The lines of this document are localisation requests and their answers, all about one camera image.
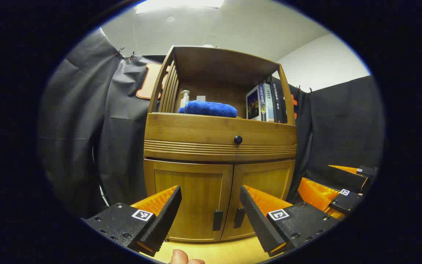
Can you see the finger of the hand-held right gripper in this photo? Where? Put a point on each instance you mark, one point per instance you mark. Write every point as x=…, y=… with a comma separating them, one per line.
x=344, y=202
x=346, y=178

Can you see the black spine book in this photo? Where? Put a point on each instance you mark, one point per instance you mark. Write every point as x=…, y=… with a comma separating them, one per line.
x=277, y=106

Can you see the clear pump bottle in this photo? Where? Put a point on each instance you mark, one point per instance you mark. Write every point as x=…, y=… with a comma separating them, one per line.
x=184, y=99

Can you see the wooden shoe cabinet door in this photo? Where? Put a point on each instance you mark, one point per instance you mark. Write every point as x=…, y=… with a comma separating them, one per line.
x=203, y=183
x=269, y=179

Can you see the blue folded towel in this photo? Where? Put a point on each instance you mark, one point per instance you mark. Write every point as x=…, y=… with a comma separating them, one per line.
x=211, y=109

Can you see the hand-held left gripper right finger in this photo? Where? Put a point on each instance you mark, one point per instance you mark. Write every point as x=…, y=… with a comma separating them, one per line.
x=255, y=216

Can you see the ceiling light panel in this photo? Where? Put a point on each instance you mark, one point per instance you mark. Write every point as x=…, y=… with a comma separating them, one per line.
x=178, y=4

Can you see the black round drawer knob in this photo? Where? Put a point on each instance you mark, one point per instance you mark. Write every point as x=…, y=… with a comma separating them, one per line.
x=238, y=139

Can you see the grey spine book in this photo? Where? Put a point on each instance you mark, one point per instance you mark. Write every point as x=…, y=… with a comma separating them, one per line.
x=268, y=106

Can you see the small white container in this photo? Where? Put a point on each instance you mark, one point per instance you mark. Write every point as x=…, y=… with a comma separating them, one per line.
x=200, y=98

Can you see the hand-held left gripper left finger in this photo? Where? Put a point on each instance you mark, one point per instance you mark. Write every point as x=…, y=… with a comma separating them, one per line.
x=167, y=216

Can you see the wooden double-door shoe cabinet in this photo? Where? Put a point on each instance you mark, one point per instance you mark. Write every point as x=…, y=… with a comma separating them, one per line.
x=196, y=128

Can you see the wooden drawer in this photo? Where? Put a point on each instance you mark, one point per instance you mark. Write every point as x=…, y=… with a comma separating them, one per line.
x=181, y=132

